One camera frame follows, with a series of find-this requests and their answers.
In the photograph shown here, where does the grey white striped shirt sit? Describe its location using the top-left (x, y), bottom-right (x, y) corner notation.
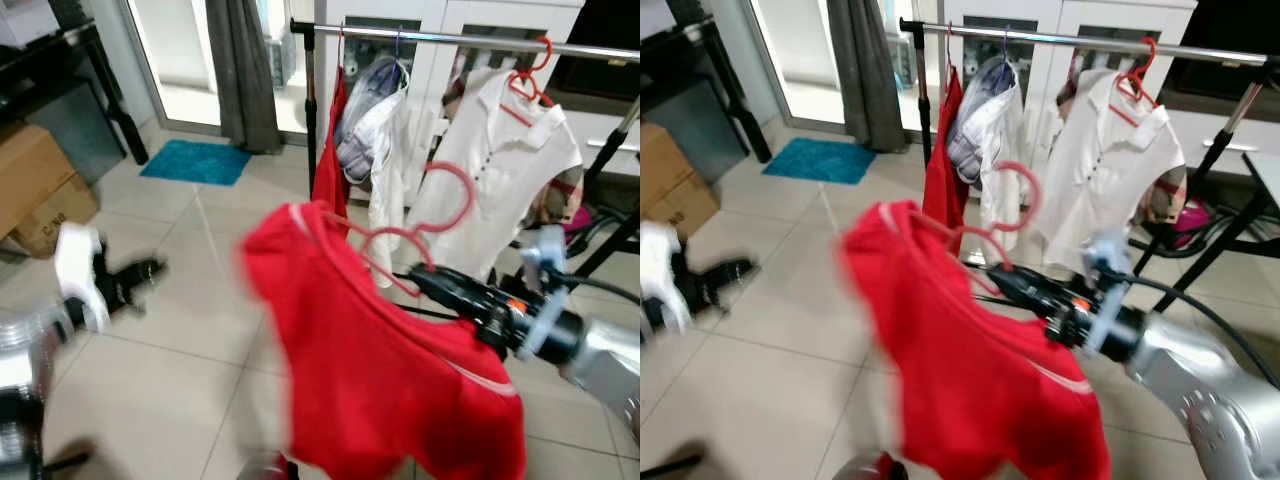
top-left (945, 55), bottom-right (1031, 251)
top-left (333, 58), bottom-right (429, 291)

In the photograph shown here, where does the black table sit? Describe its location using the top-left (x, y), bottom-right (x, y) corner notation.
top-left (640, 15), bottom-right (773, 166)
top-left (0, 18), bottom-right (151, 166)

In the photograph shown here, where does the dark red garment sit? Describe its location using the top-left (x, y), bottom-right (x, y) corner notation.
top-left (312, 68), bottom-right (351, 216)
top-left (922, 68), bottom-right (969, 229)

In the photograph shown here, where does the printed cardboard box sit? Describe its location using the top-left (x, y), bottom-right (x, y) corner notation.
top-left (8, 172), bottom-right (101, 261)
top-left (645, 170), bottom-right (721, 239)

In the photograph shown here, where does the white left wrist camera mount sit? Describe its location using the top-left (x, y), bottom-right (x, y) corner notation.
top-left (640, 220), bottom-right (693, 333)
top-left (55, 222), bottom-right (109, 333)

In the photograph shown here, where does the white polo shirt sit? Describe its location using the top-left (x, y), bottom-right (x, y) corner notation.
top-left (405, 68), bottom-right (584, 283)
top-left (1030, 68), bottom-right (1188, 276)

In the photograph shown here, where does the bright red T-shirt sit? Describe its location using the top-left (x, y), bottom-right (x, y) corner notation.
top-left (238, 200), bottom-right (529, 480)
top-left (840, 198), bottom-right (1113, 480)

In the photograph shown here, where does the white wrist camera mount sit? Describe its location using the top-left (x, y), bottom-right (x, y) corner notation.
top-left (55, 222), bottom-right (109, 333)
top-left (515, 225), bottom-right (571, 361)
top-left (1080, 230), bottom-right (1136, 356)
top-left (640, 220), bottom-right (693, 333)

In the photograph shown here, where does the chrome clothes rail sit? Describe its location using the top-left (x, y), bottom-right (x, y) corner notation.
top-left (900, 17), bottom-right (1280, 69)
top-left (290, 18), bottom-right (641, 63)

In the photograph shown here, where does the teal floor mat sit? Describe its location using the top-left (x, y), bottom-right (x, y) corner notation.
top-left (138, 138), bottom-right (253, 188)
top-left (762, 137), bottom-right (878, 186)

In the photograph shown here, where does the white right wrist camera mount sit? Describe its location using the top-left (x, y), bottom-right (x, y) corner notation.
top-left (515, 225), bottom-right (571, 361)
top-left (1080, 230), bottom-right (1136, 356)

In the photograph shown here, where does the grey curtain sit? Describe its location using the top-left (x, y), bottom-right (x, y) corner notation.
top-left (825, 0), bottom-right (906, 153)
top-left (205, 0), bottom-right (286, 154)

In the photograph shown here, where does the white low drawer cabinet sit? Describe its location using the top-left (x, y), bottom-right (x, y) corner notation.
top-left (1190, 105), bottom-right (1280, 181)
top-left (585, 95), bottom-right (641, 176)

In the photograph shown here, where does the plain cardboard box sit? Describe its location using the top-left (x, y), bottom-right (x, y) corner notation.
top-left (640, 120), bottom-right (696, 216)
top-left (0, 122), bottom-right (79, 241)

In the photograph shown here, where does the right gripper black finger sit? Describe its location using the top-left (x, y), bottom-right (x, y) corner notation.
top-left (412, 278), bottom-right (467, 307)
top-left (986, 264), bottom-right (1041, 296)
top-left (408, 262), bottom-right (466, 293)
top-left (990, 280), bottom-right (1043, 311)

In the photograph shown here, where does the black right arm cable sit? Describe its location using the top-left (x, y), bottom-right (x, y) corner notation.
top-left (1120, 270), bottom-right (1280, 391)
top-left (545, 268), bottom-right (641, 306)

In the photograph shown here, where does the white framed glass door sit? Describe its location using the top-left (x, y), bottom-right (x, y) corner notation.
top-left (745, 0), bottom-right (941, 136)
top-left (118, 0), bottom-right (316, 136)

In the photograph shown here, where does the red plastic hanger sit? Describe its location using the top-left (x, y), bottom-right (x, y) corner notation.
top-left (498, 37), bottom-right (556, 126)
top-left (1110, 37), bottom-right (1161, 126)
top-left (920, 160), bottom-right (1043, 297)
top-left (320, 160), bottom-right (477, 299)

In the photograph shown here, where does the white glass door cabinet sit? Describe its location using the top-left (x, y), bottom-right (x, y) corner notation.
top-left (315, 0), bottom-right (586, 131)
top-left (940, 0), bottom-right (1198, 131)

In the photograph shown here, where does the black television screen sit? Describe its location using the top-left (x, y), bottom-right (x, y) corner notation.
top-left (1160, 0), bottom-right (1280, 116)
top-left (548, 0), bottom-right (641, 101)

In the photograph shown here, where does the grey storage box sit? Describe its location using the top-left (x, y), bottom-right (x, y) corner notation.
top-left (640, 85), bottom-right (746, 186)
top-left (25, 80), bottom-right (128, 186)

